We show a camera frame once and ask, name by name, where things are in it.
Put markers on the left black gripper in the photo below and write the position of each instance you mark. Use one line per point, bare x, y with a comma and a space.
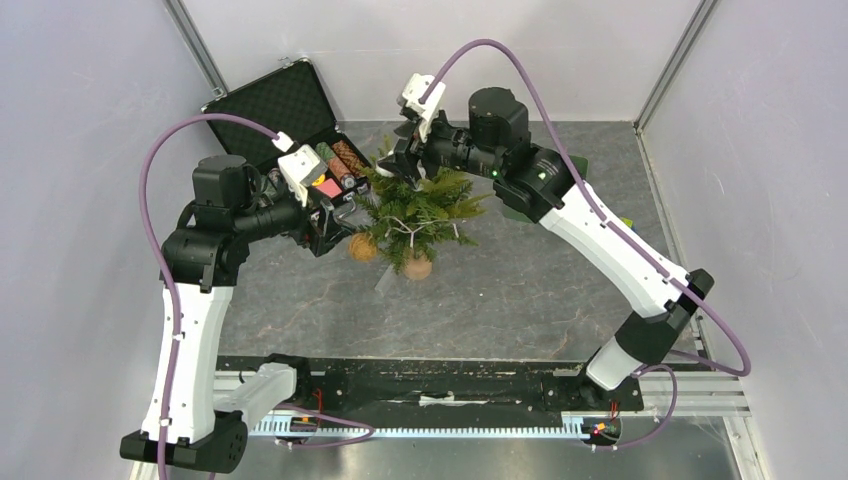
329, 229

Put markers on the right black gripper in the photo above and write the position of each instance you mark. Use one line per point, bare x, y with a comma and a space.
412, 154

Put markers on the twine ball ornament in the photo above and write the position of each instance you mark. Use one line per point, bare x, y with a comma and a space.
362, 247

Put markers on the small green christmas tree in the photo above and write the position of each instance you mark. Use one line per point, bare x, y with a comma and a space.
407, 222

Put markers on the clear battery box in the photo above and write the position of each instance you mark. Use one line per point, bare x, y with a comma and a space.
386, 282

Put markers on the green ornament box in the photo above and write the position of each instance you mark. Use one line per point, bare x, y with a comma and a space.
517, 213

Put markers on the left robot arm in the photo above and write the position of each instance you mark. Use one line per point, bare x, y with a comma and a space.
234, 205

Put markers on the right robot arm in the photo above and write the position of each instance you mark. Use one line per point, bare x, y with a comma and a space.
662, 294

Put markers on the pink card deck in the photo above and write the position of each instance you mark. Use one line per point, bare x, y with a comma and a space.
329, 188

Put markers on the black poker chip case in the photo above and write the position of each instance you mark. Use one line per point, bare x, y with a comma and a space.
291, 100

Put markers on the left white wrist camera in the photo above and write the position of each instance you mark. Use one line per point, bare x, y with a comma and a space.
300, 170

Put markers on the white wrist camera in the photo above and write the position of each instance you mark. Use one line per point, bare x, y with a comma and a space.
420, 101
300, 170

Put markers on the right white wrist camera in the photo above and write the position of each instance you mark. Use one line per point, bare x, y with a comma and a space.
420, 101

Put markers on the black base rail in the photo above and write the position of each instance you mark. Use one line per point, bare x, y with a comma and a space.
346, 396

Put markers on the aluminium corner frame post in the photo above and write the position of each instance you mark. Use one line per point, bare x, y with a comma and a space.
192, 38

